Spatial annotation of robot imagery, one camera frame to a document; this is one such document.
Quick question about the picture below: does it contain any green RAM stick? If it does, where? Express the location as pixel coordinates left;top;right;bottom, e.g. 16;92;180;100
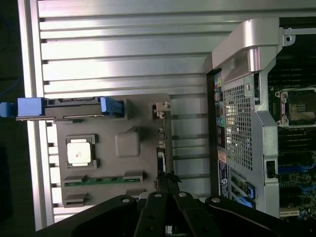
63;175;144;185

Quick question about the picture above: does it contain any grey parts rack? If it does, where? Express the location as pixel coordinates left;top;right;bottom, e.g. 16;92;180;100
51;92;174;210

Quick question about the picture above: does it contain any silver CPU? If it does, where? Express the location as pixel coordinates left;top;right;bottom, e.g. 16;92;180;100
66;141;92;165

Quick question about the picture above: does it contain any black open PC case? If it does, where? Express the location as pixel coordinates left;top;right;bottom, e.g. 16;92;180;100
204;19;316;221

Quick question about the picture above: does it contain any blue expansion slot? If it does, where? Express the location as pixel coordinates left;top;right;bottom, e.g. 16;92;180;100
278;165;316;174

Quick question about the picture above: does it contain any green motherboard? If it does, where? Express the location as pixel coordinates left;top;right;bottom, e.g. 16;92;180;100
268;71;316;220

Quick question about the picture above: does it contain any hard disk with blue caddy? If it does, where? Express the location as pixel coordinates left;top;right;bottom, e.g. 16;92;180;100
0;96;124;122

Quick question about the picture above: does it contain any CPU socket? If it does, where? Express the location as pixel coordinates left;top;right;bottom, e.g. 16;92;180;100
274;87;316;128

